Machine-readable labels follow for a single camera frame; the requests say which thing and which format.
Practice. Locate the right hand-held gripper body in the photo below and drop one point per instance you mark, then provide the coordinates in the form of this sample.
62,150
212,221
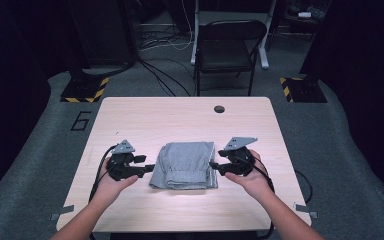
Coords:
241,163

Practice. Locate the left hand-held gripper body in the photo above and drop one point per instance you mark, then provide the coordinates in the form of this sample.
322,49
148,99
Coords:
121,166

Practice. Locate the grey shorts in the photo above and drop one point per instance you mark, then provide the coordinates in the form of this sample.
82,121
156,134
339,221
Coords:
183,163

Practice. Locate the person's right hand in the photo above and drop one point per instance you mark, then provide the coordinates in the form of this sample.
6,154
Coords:
256,183

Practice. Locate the person's left hand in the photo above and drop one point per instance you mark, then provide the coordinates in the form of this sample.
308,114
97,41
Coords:
110,190

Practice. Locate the black stand base striped edge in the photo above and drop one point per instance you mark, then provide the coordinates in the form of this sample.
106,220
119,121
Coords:
81,90
305,90

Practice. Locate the black folding chair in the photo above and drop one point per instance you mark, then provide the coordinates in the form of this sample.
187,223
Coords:
225,53
264,50

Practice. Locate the dark box-shaped cabinet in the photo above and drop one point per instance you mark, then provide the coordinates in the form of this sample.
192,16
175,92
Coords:
103,33

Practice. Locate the black curtain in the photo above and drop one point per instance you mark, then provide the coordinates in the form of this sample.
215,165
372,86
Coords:
10,83
363,66

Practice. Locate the small white device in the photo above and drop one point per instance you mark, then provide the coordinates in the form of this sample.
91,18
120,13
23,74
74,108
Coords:
304,14

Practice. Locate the grey metal table bracket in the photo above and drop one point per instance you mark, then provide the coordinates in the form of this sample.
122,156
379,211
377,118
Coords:
63,211
305,210

